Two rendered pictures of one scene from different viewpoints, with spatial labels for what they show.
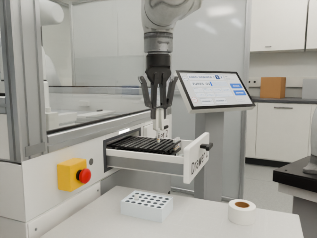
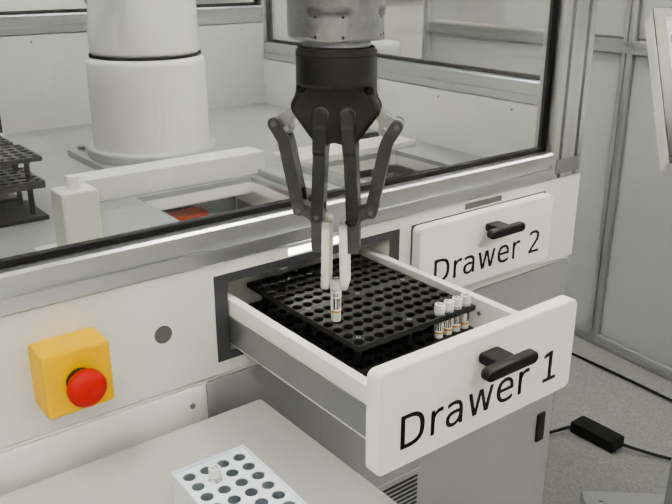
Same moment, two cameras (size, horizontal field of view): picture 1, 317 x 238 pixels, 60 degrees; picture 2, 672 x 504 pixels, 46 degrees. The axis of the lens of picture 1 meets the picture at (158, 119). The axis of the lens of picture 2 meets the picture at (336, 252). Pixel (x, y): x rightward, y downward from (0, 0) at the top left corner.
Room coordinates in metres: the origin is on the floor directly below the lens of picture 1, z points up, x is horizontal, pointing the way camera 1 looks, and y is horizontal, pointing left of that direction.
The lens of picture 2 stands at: (0.23, -0.38, 1.28)
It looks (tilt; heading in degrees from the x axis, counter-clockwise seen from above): 20 degrees down; 31
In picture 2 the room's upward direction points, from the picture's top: straight up
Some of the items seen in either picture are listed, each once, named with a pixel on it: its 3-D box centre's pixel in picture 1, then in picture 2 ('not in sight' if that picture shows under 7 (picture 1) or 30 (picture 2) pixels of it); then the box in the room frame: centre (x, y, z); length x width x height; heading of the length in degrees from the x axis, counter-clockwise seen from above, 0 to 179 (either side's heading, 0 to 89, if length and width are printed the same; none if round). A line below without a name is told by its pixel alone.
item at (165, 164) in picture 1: (143, 151); (352, 318); (1.00, 0.06, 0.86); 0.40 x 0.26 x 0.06; 68
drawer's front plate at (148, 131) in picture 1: (157, 133); (485, 243); (1.32, 0.00, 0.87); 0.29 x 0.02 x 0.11; 158
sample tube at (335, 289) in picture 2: (158, 135); (336, 299); (0.87, 0.00, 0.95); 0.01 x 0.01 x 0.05
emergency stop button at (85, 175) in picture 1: (83, 175); (84, 385); (0.71, 0.20, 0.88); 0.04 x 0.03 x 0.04; 158
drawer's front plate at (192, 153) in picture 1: (197, 154); (479, 378); (0.93, -0.14, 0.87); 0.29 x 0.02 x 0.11; 158
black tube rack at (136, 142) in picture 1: (145, 150); (357, 317); (1.00, 0.05, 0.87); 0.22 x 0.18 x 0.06; 68
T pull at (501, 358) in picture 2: (205, 146); (501, 360); (0.92, -0.16, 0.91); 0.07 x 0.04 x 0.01; 158
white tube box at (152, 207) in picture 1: (147, 205); (238, 504); (0.73, 0.03, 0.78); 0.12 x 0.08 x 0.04; 67
